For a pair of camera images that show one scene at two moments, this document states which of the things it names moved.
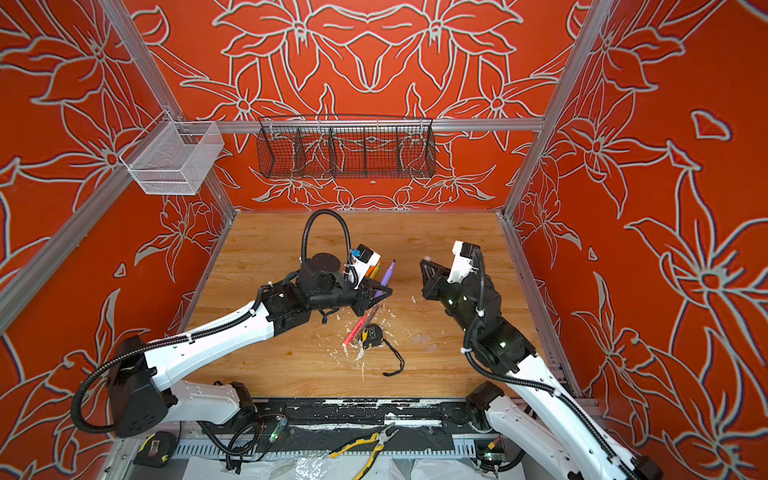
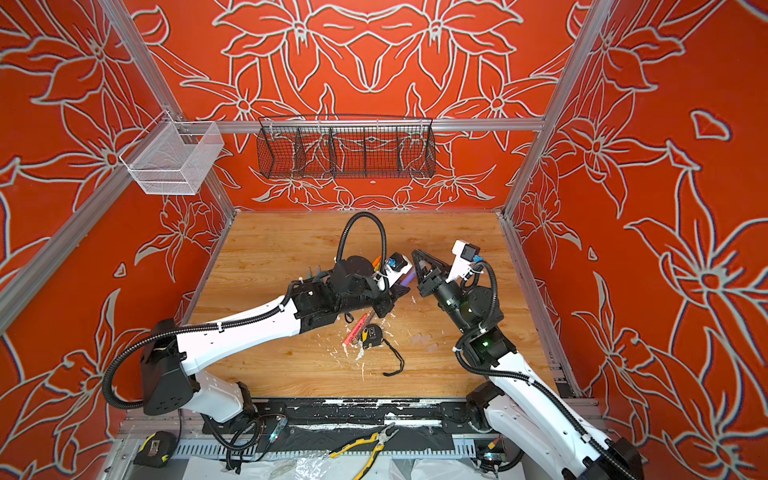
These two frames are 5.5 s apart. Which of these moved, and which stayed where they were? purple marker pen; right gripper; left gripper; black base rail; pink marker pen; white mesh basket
Moved: left gripper; purple marker pen
Stayed: white mesh basket; right gripper; pink marker pen; black base rail
